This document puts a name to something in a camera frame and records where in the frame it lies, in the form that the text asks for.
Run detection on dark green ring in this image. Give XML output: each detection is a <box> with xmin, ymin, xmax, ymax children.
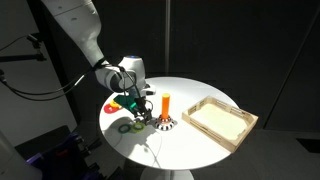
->
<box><xmin>118</xmin><ymin>123</ymin><xmax>132</xmax><ymax>135</ymax></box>

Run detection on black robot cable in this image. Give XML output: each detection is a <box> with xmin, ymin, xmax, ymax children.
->
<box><xmin>0</xmin><ymin>64</ymin><xmax>101</xmax><ymax>102</ymax></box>

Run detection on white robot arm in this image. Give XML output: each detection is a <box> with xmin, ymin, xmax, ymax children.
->
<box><xmin>41</xmin><ymin>0</ymin><xmax>155</xmax><ymax>124</ymax></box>

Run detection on wooden tray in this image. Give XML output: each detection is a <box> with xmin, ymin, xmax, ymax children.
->
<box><xmin>182</xmin><ymin>96</ymin><xmax>258</xmax><ymax>153</ymax></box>

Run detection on black and purple cart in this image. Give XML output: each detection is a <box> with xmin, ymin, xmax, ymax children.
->
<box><xmin>23</xmin><ymin>133</ymin><xmax>107</xmax><ymax>180</ymax></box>

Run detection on red ring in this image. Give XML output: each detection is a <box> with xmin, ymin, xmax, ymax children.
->
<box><xmin>103</xmin><ymin>103</ymin><xmax>124</xmax><ymax>115</ymax></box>

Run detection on light green ring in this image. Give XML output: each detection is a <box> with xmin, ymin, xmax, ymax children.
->
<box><xmin>131</xmin><ymin>121</ymin><xmax>146</xmax><ymax>133</ymax></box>

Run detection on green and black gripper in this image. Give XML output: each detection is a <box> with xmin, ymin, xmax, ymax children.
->
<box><xmin>114</xmin><ymin>95</ymin><xmax>152</xmax><ymax>124</ymax></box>

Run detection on orange ring stacking stand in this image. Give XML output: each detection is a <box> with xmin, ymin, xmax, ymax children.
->
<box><xmin>155</xmin><ymin>93</ymin><xmax>174</xmax><ymax>131</ymax></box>

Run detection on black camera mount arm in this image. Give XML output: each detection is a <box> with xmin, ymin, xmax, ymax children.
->
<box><xmin>0</xmin><ymin>33</ymin><xmax>48</xmax><ymax>64</ymax></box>

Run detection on white table pedestal base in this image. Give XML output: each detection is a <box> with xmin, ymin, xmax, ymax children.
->
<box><xmin>140</xmin><ymin>167</ymin><xmax>194</xmax><ymax>180</ymax></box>

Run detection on yellow ring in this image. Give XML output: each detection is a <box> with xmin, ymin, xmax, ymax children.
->
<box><xmin>109</xmin><ymin>100</ymin><xmax>122</xmax><ymax>110</ymax></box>

